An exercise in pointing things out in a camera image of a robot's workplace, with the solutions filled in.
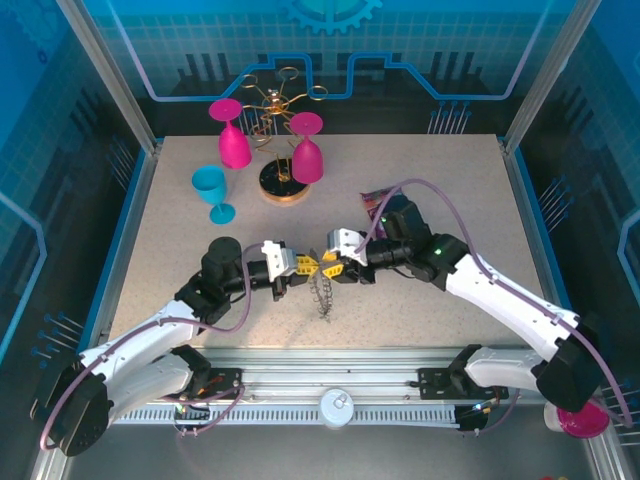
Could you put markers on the metal keyring disc with rings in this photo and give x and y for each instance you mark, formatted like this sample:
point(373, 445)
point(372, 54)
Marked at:
point(322, 287)

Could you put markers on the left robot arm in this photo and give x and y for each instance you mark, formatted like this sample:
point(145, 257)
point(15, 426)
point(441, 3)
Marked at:
point(140, 335)

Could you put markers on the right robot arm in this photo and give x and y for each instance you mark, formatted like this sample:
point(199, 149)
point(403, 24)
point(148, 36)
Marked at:
point(500, 295)

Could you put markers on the purple candy bag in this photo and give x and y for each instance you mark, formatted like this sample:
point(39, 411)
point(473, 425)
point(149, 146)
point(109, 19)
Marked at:
point(372, 200)

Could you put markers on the blue plastic goblet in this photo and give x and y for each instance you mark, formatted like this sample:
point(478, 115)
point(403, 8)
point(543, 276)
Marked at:
point(210, 185)

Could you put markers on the pink plastic goblet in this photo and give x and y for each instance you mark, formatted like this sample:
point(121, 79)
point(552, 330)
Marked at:
point(306, 162)
point(234, 145)

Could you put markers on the white round can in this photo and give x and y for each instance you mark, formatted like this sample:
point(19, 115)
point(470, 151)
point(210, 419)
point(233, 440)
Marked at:
point(336, 407)

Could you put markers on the pink cup outside table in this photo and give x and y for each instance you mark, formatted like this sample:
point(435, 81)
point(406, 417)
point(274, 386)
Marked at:
point(580, 424)

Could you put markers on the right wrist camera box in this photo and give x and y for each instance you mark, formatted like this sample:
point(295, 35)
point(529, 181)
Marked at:
point(345, 242)

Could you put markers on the aluminium front rail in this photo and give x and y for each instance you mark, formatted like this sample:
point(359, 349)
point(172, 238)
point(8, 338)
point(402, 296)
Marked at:
point(325, 367)

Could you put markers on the aluminium frame post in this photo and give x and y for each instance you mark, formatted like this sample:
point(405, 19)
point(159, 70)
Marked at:
point(547, 75)
point(109, 75)

